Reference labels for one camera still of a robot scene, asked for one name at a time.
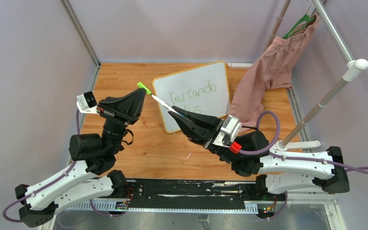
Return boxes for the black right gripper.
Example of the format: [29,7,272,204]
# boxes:
[169,107,240,164]

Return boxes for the green marker cap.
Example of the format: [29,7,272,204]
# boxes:
[137,82,152,95]

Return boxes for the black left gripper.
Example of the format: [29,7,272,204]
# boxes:
[99,87,149,155]

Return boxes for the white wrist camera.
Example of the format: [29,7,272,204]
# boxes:
[220,115,242,146]
[76,91,97,114]

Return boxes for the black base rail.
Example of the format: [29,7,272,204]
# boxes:
[71,178,287,219]

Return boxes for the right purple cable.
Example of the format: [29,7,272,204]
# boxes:
[230,111,368,219]

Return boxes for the white metal clothes rack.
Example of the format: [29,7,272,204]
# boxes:
[228,0,368,151]

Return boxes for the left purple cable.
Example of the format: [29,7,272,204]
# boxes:
[2,109,124,223]

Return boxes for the white green marker pen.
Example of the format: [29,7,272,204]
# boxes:
[151,94,178,114]

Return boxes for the green clothes hanger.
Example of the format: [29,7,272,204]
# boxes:
[282,14,316,39]

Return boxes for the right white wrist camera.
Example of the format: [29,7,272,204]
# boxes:
[220,115,242,146]

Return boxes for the pink cloth shorts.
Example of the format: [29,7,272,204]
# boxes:
[230,14,321,127]

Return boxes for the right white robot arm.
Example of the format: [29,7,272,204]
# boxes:
[168,106,350,200]

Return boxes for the purple cable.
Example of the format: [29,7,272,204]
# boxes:
[2,109,124,223]
[230,111,368,219]

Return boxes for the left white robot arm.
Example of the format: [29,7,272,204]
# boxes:
[15,89,146,228]

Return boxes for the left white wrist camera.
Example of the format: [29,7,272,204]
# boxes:
[76,91,97,114]

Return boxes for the yellow-framed whiteboard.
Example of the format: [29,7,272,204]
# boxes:
[152,61,230,118]

